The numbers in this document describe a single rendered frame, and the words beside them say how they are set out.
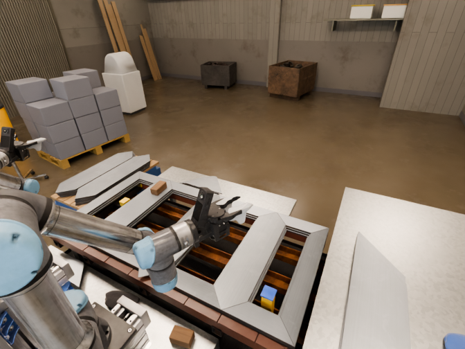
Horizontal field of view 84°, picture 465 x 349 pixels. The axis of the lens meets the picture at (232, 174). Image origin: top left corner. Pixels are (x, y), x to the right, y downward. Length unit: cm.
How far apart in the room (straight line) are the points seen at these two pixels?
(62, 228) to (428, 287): 127
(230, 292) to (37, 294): 87
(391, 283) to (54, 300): 109
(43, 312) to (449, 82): 719
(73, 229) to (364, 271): 104
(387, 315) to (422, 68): 633
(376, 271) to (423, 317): 20
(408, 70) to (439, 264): 595
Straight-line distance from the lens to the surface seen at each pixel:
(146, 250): 71
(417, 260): 142
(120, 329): 113
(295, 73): 692
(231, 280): 138
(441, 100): 731
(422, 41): 704
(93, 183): 233
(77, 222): 76
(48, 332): 76
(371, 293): 118
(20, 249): 57
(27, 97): 481
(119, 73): 649
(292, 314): 131
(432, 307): 128
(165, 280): 80
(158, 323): 152
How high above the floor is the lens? 197
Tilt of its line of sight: 32 degrees down
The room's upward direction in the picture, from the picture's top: 2 degrees counter-clockwise
